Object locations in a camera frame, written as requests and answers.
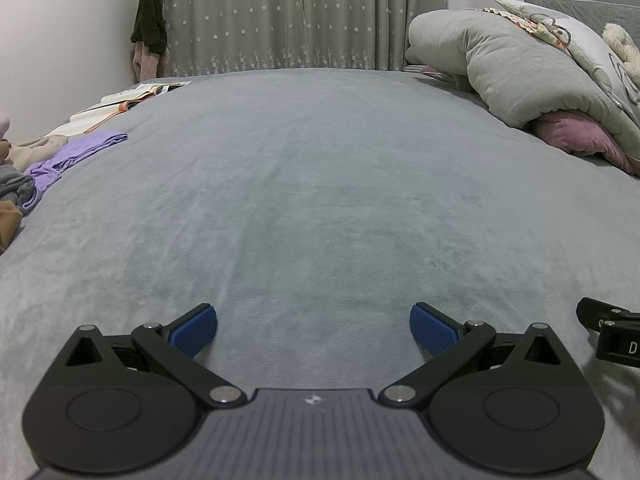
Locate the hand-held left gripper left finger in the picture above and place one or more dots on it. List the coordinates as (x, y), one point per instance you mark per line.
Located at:
(195, 330)

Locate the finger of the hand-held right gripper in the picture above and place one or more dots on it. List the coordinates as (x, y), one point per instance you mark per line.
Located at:
(592, 312)

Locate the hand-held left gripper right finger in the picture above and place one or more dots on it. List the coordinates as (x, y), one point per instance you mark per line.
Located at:
(432, 327)

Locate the grey-blue bed blanket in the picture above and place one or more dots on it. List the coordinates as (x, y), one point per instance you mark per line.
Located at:
(320, 185)

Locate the pink pillow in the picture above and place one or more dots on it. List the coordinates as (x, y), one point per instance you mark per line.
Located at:
(575, 130)

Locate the purple garment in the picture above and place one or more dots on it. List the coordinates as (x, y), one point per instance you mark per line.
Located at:
(75, 152)

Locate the brown ribbed garment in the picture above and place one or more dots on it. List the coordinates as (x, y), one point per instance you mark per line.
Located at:
(9, 222)

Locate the white folded cloth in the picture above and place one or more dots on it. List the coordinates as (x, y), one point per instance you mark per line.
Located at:
(95, 120)

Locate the grey garment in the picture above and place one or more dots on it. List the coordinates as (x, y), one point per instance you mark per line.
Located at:
(12, 182)

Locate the beige garment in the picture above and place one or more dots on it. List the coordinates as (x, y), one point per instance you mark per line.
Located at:
(35, 152)

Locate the open book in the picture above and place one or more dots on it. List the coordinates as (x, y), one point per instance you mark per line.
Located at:
(145, 92)

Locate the striped cloth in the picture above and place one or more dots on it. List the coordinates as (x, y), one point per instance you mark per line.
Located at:
(425, 70)

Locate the white cartoon print pillow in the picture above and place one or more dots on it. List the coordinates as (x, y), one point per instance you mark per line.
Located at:
(585, 45)

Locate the light grey comforter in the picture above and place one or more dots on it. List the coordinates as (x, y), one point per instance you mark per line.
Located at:
(500, 60)

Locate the cream plush toy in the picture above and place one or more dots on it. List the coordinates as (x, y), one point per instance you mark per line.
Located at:
(622, 45)

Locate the pink hanging garment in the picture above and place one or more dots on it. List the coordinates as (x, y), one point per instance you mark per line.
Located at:
(145, 62)

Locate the floral patterned cloth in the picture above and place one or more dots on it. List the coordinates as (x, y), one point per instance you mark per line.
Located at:
(530, 22)

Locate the grey quilted headboard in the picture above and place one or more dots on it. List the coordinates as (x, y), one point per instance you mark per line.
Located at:
(600, 5)

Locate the dark green hanging garment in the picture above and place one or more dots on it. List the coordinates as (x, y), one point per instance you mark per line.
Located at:
(149, 15)

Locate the grey star print curtain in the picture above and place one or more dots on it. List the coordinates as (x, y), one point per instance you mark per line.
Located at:
(300, 15)

